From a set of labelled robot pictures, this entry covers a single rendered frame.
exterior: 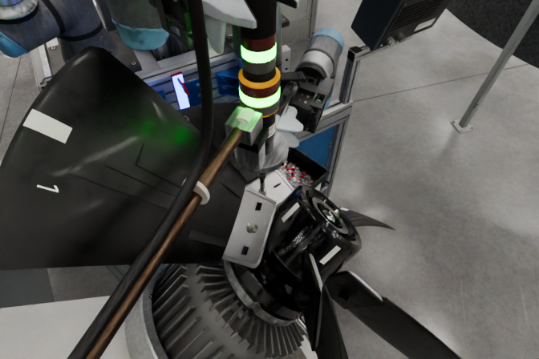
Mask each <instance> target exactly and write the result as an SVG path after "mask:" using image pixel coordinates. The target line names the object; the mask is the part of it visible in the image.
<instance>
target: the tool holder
mask: <svg viewBox="0 0 539 359"><path fill-rule="evenodd" d="M242 109H243V107H236V109H235V110H234V112H233V113H232V114H231V116H230V117H229V118H228V120H227V121H226V122H225V138H226V137H227V135H228V134H229V133H230V131H231V130H232V129H233V128H235V127H238V128H239V129H240V130H241V131H242V132H243V134H244V137H243V138H242V140H241V142H240V143H239V144H238V145H237V148H236V149H235V151H234V154H235V158H236V161H237V162H238V164H239V165H240V166H241V167H243V168H244V169H245V170H247V171H251V172H254V173H268V172H272V171H275V170H277V169H279V168H280V167H281V166H283V165H284V163H285V162H286V160H287V157H288V152H289V153H290V151H291V149H289V145H288V142H287V140H286V138H285V136H284V135H283V134H281V133H280V132H279V131H276V130H275V136H274V149H273V150H272V151H271V152H270V153H269V154H268V155H265V141H266V140H267V138H268V136H269V127H268V126H266V125H263V119H262V113H259V112H256V111H255V114H254V115H253V117H252V119H251V120H250V121H249V122H245V123H243V122H241V121H238V120H239V119H237V117H238V115H239V114H240V113H241V111H242Z"/></svg>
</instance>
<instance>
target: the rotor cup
mask: <svg viewBox="0 0 539 359"><path fill-rule="evenodd" d="M296 203H298V205H299V206H300V207H299V208H298V209H297V210H296V211H295V212H294V213H293V214H292V215H291V216H290V217H289V218H288V219H287V220H286V221H285V222H283V221H282V217H283V216H284V215H285V214H286V213H287V212H288V211H289V210H290V209H291V208H292V207H293V206H294V205H295V204H296ZM324 210H326V211H328V212H330V213H331V214H332V215H333V217H334V222H332V221H330V220H329V219H328V218H327V217H326V216H325V215H324V213H323V211H324ZM335 246H338V247H340V248H341V249H340V250H339V251H338V252H336V253H335V254H334V255H333V256H332V257H331V258H330V259H329V260H328V261H327V262H326V263H325V264H322V263H321V262H319V261H320V260H321V259H322V258H324V257H325V256H326V255H327V254H328V253H329V252H330V251H331V250H332V249H333V248H334V247H335ZM361 248H362V241H361V238H360V236H359V234H358V232H357V230H356V229H355V227H354V226H353V224H352V223H351V222H350V221H349V220H348V218H347V217H346V216H345V215H344V214H343V213H342V211H341V210H340V209H339V208H338V207H337V206H336V205H335V204H334V203H333V202H331V201H330V200H329V199H328V198H327V197H326V196H324V195H323V194H322V193H321V192H319V191H318V190H316V189H315V188H312V187H311V186H308V185H305V184H300V185H298V186H297V187H296V188H295V189H294V190H293V191H292V192H291V193H290V194H289V195H288V196H287V197H286V198H285V199H284V200H283V201H282V202H281V203H280V204H279V205H278V206H277V207H276V211H275V214H274V218H273V222H272V224H271V228H270V230H269V235H268V238H267V241H266V244H265V249H264V252H263V255H262V258H261V262H260V264H259V265H258V266H257V269H254V268H250V267H247V266H244V265H241V264H237V263H234V266H235V268H236V270H237V273H238V275H239V277H240V278H241V280H242V281H243V283H244V284H245V286H246V288H247V289H248V290H249V291H250V292H251V293H252V294H253V295H254V296H255V298H256V299H257V300H258V301H260V302H261V303H262V304H263V305H264V306H265V307H266V308H268V309H269V310H270V311H272V312H274V313H276V314H277V315H279V316H281V317H285V318H289V319H298V318H301V317H303V312H302V308H299V307H298V302H297V294H298V293H299V292H302V283H303V272H304V260H305V251H306V250H307V251H308V252H309V254H312V256H313V257H314V260H315V263H316V265H317V268H318V272H319V275H320V276H321V277H322V284H325V283H326V282H327V281H328V280H329V279H330V278H331V277H332V276H333V275H334V274H335V273H336V272H337V271H339V270H340V269H341V268H342V267H343V266H344V265H345V264H346V263H348V262H349V261H350V260H351V259H352V258H353V257H354V256H355V255H357V254H358V253H359V251H360V250H361Z"/></svg>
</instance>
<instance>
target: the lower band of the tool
mask: <svg viewBox="0 0 539 359"><path fill-rule="evenodd" d="M275 69H276V75H275V76H274V78H273V79H271V80H270V81H268V82H265V83H253V82H250V81H249V80H247V79H245V78H244V76H243V74H242V70H243V67H242V68H241V69H240V71H239V73H238V78H239V80H240V81H241V83H242V84H244V85H245V86H247V87H250V88H254V89H264V88H268V87H271V86H273V85H274V84H276V83H277V82H278V80H279V79H280V71H279V69H278V68H276V67H275ZM241 92H242V91H241ZM277 92H278V91H277ZM277 92H276V93H277ZM242 93H243V92H242ZM276 93H275V94H276ZM243 94H244V93H243ZM275 94H274V95H275ZM244 95H245V94H244ZM246 96H248V95H246ZM271 96H273V95H271ZM271 96H269V97H271ZM248 97H250V96H248ZM269 97H265V98H254V97H250V98H253V99H266V98H269ZM242 102H243V101H242ZM243 103H244V102H243ZM245 105H247V104H245ZM272 105H273V104H272ZM272 105H270V106H272ZM247 106H249V105H247ZM270 106H268V107H270ZM249 107H251V106H249ZM254 108H266V107H254Z"/></svg>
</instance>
